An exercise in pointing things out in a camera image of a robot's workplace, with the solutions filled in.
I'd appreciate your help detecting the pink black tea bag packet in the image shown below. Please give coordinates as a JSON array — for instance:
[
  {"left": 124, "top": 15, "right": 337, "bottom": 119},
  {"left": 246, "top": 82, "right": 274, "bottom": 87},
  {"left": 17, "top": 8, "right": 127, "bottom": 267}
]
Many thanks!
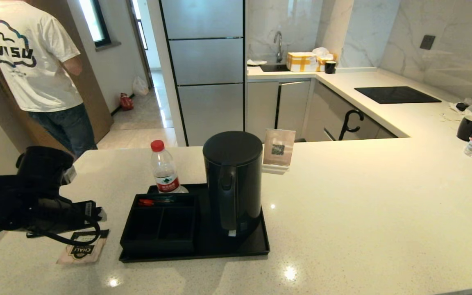
[{"left": 57, "top": 229, "right": 109, "bottom": 265}]

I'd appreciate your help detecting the black electric kettle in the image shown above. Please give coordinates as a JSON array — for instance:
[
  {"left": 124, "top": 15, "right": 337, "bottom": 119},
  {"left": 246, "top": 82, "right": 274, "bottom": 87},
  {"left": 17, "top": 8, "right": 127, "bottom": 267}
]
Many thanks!
[{"left": 203, "top": 131, "right": 263, "bottom": 237}]

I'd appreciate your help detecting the black compartment organizer box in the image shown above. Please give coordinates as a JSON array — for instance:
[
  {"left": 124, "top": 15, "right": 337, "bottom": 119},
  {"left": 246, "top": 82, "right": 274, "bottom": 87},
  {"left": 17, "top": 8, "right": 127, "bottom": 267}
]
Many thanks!
[{"left": 120, "top": 193, "right": 198, "bottom": 255}]

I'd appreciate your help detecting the brown wooden door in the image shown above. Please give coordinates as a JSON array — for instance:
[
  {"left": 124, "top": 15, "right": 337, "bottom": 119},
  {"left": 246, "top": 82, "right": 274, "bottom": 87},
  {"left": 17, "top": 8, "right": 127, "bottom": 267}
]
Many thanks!
[{"left": 0, "top": 0, "right": 114, "bottom": 162}]

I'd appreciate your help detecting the white plastic bag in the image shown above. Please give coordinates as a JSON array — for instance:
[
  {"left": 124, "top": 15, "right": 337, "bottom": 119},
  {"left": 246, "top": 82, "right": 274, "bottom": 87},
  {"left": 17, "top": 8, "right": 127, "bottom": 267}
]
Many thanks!
[{"left": 133, "top": 76, "right": 150, "bottom": 97}]

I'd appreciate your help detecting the black rectangular serving tray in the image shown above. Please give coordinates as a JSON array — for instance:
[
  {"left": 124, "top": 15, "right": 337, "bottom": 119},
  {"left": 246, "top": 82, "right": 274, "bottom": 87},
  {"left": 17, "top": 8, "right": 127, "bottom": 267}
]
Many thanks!
[{"left": 119, "top": 183, "right": 270, "bottom": 263}]

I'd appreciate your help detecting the person in white t-shirt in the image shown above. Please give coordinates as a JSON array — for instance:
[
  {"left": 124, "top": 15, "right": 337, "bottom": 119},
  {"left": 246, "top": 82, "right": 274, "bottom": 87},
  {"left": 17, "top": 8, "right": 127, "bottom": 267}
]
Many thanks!
[{"left": 0, "top": 0, "right": 98, "bottom": 158}]

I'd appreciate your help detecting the silver refrigerator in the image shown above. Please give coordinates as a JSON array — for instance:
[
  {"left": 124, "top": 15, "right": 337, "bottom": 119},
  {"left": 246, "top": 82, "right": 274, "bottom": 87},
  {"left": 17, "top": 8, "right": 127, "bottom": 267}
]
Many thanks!
[{"left": 159, "top": 0, "right": 247, "bottom": 147}]

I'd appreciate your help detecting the acrylic QR code sign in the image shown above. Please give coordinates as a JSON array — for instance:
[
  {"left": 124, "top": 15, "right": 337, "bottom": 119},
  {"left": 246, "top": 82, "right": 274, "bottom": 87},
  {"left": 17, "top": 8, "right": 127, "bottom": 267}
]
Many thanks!
[{"left": 262, "top": 129, "right": 297, "bottom": 175}]

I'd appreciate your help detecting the black framed window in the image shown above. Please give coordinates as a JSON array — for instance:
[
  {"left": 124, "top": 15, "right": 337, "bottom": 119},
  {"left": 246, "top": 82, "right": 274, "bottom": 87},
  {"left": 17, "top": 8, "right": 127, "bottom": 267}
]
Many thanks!
[{"left": 78, "top": 0, "right": 122, "bottom": 52}]

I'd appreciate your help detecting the grey kitchen base cabinet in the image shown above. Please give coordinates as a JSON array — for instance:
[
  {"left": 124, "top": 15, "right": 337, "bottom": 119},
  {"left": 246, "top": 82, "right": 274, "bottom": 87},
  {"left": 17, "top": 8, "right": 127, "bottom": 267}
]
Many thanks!
[{"left": 247, "top": 79, "right": 398, "bottom": 143}]

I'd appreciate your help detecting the dark kitchen sink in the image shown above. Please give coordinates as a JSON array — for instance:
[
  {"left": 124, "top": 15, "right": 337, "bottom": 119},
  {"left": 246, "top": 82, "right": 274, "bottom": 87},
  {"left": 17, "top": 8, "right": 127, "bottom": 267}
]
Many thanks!
[{"left": 259, "top": 63, "right": 290, "bottom": 73}]

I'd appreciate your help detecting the chrome kitchen faucet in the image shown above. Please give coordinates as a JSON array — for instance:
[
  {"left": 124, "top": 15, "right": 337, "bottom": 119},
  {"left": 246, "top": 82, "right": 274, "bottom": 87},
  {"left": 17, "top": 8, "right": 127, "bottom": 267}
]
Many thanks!
[{"left": 273, "top": 31, "right": 284, "bottom": 63}]

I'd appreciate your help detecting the large carton with yellow tape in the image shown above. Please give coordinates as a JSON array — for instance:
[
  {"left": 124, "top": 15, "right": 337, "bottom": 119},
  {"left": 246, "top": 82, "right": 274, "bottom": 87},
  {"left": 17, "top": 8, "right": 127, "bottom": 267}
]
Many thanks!
[{"left": 287, "top": 52, "right": 319, "bottom": 73}]

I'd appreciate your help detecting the black curved hook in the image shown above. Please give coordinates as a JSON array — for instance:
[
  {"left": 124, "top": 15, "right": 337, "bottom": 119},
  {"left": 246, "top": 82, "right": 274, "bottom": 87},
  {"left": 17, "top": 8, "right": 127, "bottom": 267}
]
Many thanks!
[{"left": 338, "top": 109, "right": 365, "bottom": 141}]

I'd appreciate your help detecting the black induction cooktop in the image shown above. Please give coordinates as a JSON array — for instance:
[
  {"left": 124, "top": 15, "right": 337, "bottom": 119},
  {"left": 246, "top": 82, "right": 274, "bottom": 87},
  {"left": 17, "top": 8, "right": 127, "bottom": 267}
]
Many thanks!
[{"left": 354, "top": 86, "right": 442, "bottom": 104}]

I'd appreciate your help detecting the black mug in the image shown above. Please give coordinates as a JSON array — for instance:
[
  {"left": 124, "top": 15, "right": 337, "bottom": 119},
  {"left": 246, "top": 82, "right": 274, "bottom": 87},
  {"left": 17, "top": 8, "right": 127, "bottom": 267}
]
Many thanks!
[{"left": 456, "top": 115, "right": 472, "bottom": 142}]

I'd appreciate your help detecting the crumpled clear plastic wrap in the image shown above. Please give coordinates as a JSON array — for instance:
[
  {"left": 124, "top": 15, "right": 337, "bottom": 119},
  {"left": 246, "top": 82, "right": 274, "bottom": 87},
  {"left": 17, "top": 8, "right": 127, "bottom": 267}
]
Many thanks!
[{"left": 449, "top": 98, "right": 472, "bottom": 117}]

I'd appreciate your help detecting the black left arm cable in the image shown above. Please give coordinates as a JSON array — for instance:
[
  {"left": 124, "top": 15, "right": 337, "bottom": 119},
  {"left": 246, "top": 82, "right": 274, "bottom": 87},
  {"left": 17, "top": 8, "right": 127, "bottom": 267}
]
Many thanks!
[{"left": 0, "top": 219, "right": 102, "bottom": 247}]

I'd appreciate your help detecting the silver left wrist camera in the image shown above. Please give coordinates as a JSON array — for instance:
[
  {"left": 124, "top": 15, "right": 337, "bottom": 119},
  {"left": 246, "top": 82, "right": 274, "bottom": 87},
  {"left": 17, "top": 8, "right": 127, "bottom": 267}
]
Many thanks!
[{"left": 61, "top": 166, "right": 77, "bottom": 185}]

